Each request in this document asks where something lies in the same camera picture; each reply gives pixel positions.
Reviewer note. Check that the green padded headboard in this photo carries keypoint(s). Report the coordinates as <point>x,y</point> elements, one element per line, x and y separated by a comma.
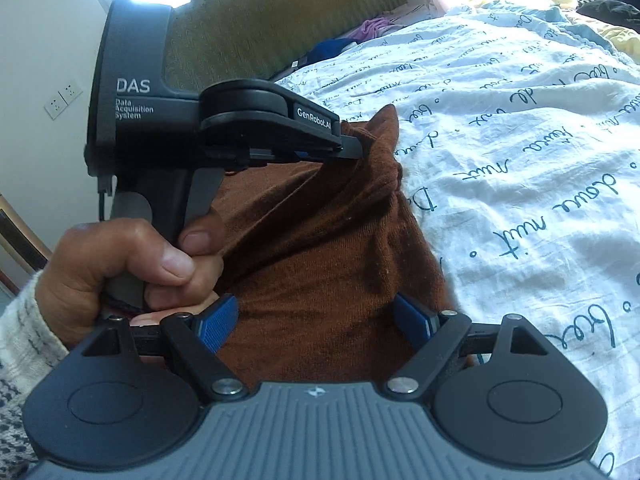
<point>260,20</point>

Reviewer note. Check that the purple cloth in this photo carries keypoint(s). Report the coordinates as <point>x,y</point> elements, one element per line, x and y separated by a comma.
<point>374,29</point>

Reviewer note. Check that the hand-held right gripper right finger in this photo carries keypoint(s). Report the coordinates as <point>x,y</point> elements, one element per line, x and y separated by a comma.
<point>411,318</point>

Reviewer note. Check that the person's left forearm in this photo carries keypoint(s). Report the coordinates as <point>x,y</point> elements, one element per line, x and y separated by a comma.
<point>20,370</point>

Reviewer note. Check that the brown knit garment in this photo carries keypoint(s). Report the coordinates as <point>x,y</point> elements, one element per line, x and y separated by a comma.
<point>320,260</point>

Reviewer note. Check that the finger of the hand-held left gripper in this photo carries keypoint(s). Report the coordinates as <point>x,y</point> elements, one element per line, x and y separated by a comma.
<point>350,149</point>

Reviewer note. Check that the gold framed furniture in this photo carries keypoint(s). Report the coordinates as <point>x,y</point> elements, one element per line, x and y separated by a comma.
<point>20,245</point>

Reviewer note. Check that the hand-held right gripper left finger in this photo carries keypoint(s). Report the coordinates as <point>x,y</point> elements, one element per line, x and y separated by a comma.
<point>219,321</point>

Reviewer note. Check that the person's left hand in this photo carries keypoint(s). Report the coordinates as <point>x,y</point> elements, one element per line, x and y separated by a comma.
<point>100,260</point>

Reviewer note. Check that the dark blue cloth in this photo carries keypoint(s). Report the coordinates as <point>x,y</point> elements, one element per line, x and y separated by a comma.
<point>327,51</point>

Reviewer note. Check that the white script-printed blanket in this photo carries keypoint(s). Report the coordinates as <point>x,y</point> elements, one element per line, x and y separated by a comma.
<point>525,160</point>

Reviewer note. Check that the white wall socket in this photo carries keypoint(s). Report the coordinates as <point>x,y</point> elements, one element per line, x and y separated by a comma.
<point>63,99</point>

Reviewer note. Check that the yellow cloth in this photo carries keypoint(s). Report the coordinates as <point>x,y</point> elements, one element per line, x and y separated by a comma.
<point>622,40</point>

